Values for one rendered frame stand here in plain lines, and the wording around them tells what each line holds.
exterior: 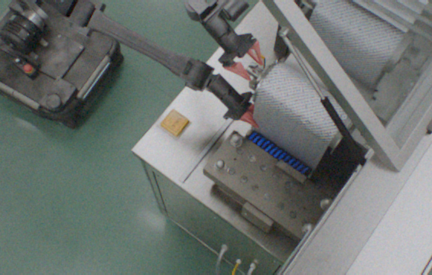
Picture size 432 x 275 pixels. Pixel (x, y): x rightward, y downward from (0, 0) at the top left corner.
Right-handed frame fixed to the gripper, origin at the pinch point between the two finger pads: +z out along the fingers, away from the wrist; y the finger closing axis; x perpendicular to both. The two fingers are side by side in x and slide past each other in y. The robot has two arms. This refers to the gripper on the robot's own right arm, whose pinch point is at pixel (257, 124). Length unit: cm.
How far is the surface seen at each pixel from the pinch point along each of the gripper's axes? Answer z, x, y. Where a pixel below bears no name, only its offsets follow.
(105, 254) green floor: 23, -111, 55
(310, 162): 16.8, 10.3, 0.2
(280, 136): 5.2, 7.4, 0.2
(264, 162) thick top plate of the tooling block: 9.0, 0.8, 7.2
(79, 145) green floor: -17, -135, 22
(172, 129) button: -13.0, -24.7, 12.7
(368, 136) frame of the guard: -8, 71, 14
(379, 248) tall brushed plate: 19, 55, 21
